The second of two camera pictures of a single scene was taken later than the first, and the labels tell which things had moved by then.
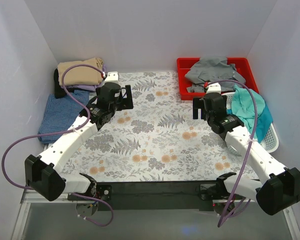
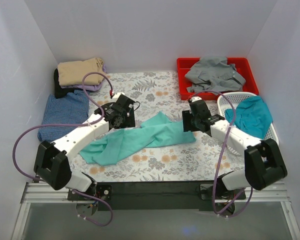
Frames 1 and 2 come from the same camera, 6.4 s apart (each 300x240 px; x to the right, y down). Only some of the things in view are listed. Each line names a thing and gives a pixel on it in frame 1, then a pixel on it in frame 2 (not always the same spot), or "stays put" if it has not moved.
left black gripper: (127, 97) -> (129, 118)
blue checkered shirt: (59, 114) stays put
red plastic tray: (184, 64) stays put
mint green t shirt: (242, 106) -> (157, 131)
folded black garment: (59, 91) stays put
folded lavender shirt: (91, 87) stays put
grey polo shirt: (209, 69) stays put
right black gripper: (197, 108) -> (187, 121)
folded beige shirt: (81, 75) stays put
